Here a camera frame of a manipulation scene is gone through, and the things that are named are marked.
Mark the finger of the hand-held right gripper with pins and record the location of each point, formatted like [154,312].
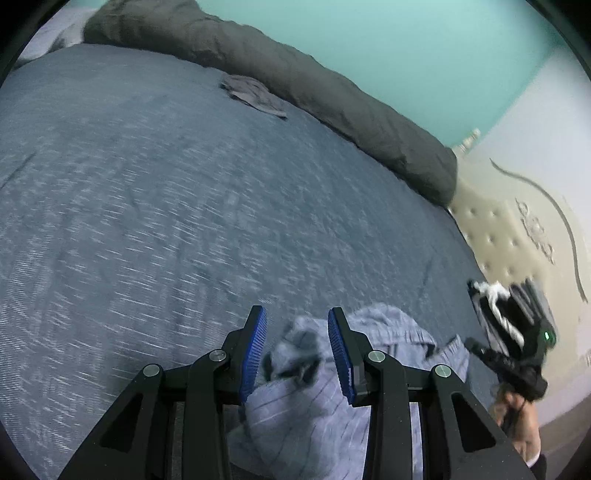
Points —
[482,351]

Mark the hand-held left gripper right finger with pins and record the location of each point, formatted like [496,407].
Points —
[340,355]

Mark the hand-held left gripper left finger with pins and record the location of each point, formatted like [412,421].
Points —
[255,350]

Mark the blue plaid pants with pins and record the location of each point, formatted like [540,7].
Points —
[300,429]

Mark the person's right forearm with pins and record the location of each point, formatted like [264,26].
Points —
[536,468]

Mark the person's right hand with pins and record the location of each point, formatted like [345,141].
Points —
[524,438]

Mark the black and white garment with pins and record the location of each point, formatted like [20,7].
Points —
[494,295]

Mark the cream tufted headboard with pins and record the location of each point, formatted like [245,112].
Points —
[498,230]

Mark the blue-grey bedspread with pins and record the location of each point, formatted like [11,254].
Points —
[138,207]

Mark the white bedpost finial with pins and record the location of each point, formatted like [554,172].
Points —
[468,141]

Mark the dark grey rolled duvet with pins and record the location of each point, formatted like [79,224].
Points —
[323,101]

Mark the small grey garment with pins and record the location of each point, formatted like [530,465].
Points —
[254,94]

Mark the light grey pillow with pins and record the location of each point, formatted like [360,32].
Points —
[51,37]

